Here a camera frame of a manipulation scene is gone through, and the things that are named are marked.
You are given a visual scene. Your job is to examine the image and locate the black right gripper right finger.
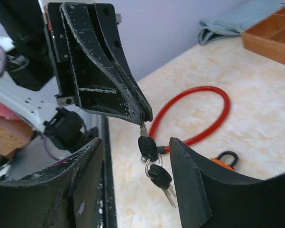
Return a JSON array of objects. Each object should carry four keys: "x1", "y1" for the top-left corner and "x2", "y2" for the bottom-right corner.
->
[{"x1": 170, "y1": 138, "x2": 285, "y2": 228}]

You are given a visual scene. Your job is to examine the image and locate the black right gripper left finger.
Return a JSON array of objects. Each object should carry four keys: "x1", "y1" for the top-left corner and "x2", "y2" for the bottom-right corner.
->
[{"x1": 0, "y1": 137, "x2": 103, "y2": 228}]

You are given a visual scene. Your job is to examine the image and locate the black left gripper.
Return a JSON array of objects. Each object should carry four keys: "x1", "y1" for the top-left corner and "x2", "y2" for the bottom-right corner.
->
[{"x1": 0, "y1": 0, "x2": 153, "y2": 125}]

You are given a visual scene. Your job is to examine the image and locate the orange black padlock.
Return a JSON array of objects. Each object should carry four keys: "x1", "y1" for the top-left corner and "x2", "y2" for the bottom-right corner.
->
[{"x1": 210, "y1": 151, "x2": 239, "y2": 171}]

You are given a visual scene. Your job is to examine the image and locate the black head key bunch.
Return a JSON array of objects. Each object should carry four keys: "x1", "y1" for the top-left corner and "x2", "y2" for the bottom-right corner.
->
[{"x1": 138, "y1": 123, "x2": 176, "y2": 208}]

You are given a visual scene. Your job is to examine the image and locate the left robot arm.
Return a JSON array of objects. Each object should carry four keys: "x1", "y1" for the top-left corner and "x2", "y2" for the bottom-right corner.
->
[{"x1": 0, "y1": 0, "x2": 153, "y2": 152}]

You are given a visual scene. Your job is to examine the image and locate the grey blue cloth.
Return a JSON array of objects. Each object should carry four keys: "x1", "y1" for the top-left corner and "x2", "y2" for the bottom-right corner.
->
[{"x1": 198, "y1": 0, "x2": 285, "y2": 46}]

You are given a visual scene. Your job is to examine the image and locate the wooden compartment tray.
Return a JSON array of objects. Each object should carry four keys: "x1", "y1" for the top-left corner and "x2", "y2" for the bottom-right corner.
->
[{"x1": 241, "y1": 6, "x2": 285, "y2": 65}]

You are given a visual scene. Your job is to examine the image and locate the red cable lock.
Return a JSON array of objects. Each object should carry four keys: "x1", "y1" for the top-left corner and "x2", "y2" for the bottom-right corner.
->
[{"x1": 143, "y1": 86, "x2": 233, "y2": 153}]

